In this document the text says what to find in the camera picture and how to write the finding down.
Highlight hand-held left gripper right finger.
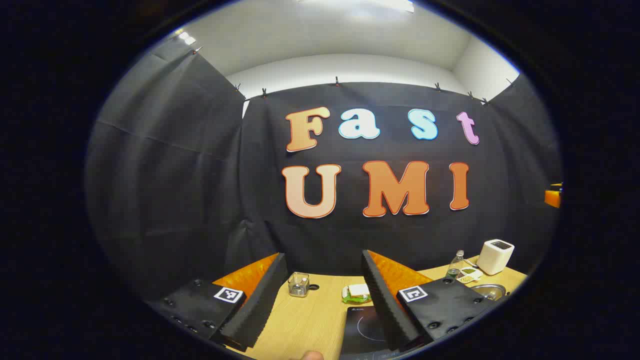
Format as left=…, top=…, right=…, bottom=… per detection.
left=361, top=249, right=496, bottom=353

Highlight sandwich on green plate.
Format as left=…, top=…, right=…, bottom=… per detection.
left=342, top=283, right=373, bottom=305

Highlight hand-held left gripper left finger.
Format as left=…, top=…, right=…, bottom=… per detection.
left=145, top=252, right=290, bottom=352

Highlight black induction cooktop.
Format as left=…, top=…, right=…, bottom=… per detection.
left=340, top=305, right=396, bottom=360

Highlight stainless steel pot black handle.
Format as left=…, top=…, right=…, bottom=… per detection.
left=470, top=283, right=510, bottom=302

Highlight ceiling light panel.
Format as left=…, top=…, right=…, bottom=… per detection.
left=297, top=0, right=416, bottom=14

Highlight white divided bean tray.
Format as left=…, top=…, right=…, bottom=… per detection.
left=457, top=267, right=484, bottom=285

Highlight clear plastic water bottle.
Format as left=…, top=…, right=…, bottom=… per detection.
left=446, top=250, right=466, bottom=279

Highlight white toaster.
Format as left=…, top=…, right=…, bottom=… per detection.
left=476, top=239, right=515, bottom=276

